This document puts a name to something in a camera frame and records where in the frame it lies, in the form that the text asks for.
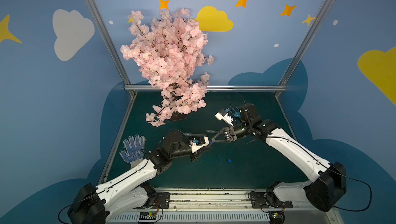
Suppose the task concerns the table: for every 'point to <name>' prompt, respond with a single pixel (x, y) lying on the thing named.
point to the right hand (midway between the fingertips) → (216, 140)
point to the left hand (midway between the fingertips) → (211, 141)
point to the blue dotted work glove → (135, 150)
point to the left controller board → (147, 216)
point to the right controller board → (277, 217)
